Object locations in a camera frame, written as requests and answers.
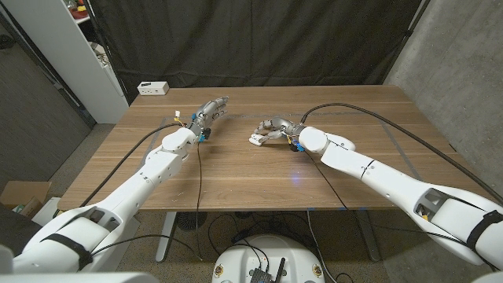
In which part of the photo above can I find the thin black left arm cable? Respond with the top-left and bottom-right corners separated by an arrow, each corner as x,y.
89,141 -> 204,262

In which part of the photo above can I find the tangled wire bundle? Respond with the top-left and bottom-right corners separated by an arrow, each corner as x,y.
90,41 -> 113,68

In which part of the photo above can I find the round black floor fan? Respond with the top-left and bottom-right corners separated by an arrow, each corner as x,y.
175,211 -> 208,232

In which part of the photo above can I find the grey floor cable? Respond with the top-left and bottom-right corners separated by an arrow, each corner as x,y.
306,209 -> 339,283

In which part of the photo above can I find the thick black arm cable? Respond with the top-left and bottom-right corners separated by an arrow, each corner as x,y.
79,122 -> 185,208
299,102 -> 503,205

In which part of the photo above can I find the white shelf cabinet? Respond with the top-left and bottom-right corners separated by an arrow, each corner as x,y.
2,0 -> 130,125

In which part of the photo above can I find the white floor board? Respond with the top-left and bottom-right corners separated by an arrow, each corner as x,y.
31,196 -> 62,227

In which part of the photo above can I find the grey table leg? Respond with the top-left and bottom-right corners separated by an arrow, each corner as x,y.
353,210 -> 381,263

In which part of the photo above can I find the black module with antenna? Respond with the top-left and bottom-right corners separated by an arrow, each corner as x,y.
249,257 -> 287,283

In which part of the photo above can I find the black floor cable tangle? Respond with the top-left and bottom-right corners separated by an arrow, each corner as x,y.
207,211 -> 311,256

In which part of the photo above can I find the white table leg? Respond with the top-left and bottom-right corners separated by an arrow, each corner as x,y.
156,211 -> 178,263

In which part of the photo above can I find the black backdrop stand pole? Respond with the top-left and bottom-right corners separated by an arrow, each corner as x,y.
380,0 -> 431,86

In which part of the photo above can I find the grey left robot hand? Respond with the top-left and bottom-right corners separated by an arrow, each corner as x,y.
190,96 -> 230,143

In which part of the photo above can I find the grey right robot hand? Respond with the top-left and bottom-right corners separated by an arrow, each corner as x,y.
251,116 -> 307,153

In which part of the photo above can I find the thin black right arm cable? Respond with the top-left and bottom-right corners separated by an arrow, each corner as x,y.
303,150 -> 497,272

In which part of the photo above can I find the black curtain backdrop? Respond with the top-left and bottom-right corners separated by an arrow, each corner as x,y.
88,0 -> 424,104

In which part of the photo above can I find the brown cardboard box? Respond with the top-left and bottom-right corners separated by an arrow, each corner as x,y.
0,180 -> 53,219

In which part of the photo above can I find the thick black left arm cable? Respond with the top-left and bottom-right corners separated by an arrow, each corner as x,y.
79,122 -> 185,208

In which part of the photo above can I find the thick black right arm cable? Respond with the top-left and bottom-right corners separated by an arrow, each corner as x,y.
299,102 -> 503,205

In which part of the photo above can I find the white power strip box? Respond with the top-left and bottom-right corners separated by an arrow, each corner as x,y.
137,81 -> 171,97

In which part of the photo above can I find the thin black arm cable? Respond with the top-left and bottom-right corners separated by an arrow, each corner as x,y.
303,150 -> 497,272
89,141 -> 204,262

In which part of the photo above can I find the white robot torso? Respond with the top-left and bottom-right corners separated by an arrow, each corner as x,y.
211,234 -> 326,283

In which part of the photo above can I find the dark fabric bundle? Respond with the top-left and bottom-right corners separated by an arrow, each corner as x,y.
0,204 -> 40,256

